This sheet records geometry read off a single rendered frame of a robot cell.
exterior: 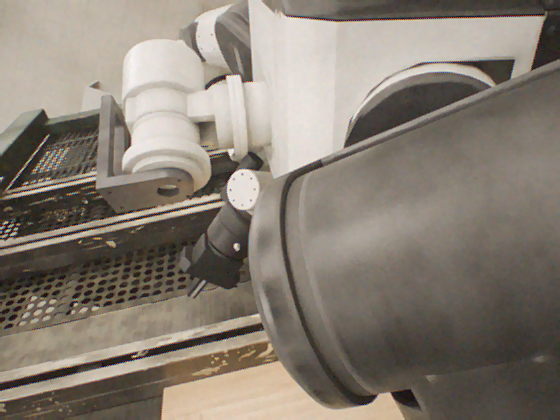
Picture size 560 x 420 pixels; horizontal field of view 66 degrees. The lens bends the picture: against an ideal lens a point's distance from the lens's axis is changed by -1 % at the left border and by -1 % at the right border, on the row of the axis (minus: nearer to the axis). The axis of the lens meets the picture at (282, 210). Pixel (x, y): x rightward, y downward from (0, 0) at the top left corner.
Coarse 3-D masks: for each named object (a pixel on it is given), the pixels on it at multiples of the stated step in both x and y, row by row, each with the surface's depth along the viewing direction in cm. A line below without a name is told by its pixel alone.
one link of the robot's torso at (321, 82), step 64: (256, 0) 34; (320, 0) 21; (384, 0) 20; (448, 0) 20; (512, 0) 20; (256, 64) 39; (320, 64) 22; (384, 64) 21; (448, 64) 21; (512, 64) 23; (256, 128) 33; (320, 128) 23; (384, 128) 21
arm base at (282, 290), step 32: (480, 96) 18; (416, 128) 19; (320, 160) 21; (288, 192) 16; (256, 224) 15; (288, 224) 15; (256, 256) 14; (288, 256) 14; (256, 288) 14; (288, 288) 14; (288, 320) 14; (320, 320) 13; (288, 352) 14; (320, 352) 14; (320, 384) 14; (352, 384) 14
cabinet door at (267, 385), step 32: (192, 384) 68; (224, 384) 67; (256, 384) 66; (288, 384) 66; (192, 416) 64; (224, 416) 63; (256, 416) 62; (288, 416) 62; (320, 416) 61; (352, 416) 60; (384, 416) 59
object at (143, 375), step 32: (256, 320) 70; (96, 352) 70; (128, 352) 69; (160, 352) 70; (192, 352) 67; (224, 352) 67; (256, 352) 68; (0, 384) 68; (32, 384) 66; (64, 384) 65; (96, 384) 66; (128, 384) 67; (160, 384) 68; (0, 416) 66; (32, 416) 67; (64, 416) 68
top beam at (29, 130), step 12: (24, 120) 177; (36, 120) 179; (12, 132) 166; (24, 132) 167; (36, 132) 177; (0, 144) 157; (12, 144) 156; (24, 144) 165; (36, 144) 175; (0, 156) 147; (12, 156) 155; (24, 156) 163; (0, 168) 146; (12, 168) 153; (12, 180) 151
